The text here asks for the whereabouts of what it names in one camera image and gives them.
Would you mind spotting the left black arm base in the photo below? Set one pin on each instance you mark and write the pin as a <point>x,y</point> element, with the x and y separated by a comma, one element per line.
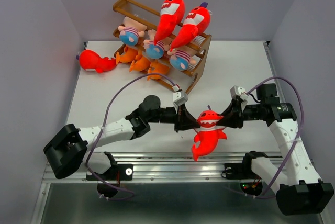
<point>112,171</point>

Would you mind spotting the red shark plush top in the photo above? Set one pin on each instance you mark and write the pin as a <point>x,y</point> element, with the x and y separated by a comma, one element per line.
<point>90,61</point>

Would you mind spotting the brown wooden toy shelf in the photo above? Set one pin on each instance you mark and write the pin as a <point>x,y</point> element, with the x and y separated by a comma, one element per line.
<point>151,18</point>

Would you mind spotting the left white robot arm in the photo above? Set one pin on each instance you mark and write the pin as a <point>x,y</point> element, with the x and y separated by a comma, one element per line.
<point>67,149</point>

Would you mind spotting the boy doll striped shirt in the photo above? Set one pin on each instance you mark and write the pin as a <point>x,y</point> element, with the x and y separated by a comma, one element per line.
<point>182,57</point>

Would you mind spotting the boy doll blue pants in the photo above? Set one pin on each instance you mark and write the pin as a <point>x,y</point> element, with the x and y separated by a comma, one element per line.
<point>155,51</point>

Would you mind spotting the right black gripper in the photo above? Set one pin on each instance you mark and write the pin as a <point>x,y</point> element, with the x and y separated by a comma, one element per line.
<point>233,115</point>

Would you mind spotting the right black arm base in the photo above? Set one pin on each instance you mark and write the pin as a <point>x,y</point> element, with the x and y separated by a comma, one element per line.
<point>242,170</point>

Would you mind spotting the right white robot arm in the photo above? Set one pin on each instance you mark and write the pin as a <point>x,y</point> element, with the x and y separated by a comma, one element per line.
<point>298,187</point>

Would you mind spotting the aluminium mounting rail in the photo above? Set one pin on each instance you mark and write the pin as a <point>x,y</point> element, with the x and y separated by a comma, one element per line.
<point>156,168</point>

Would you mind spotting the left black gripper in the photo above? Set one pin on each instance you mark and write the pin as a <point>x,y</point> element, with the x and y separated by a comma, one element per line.
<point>184,120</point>

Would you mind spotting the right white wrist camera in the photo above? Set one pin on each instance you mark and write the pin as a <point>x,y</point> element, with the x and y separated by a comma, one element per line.
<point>238,92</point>

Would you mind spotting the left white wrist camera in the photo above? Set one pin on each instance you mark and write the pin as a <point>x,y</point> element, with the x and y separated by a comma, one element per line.
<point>180,97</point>

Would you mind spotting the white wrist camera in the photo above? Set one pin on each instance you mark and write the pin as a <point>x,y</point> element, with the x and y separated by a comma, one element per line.
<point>238,92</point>
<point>180,97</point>

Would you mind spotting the red shark plush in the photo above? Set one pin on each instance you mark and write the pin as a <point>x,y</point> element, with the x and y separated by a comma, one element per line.
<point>195,23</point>
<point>208,135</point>
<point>90,61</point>
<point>171,14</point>

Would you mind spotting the orange shark plush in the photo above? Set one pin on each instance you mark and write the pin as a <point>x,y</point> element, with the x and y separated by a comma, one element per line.
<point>140,63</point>
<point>125,55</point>
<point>157,67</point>

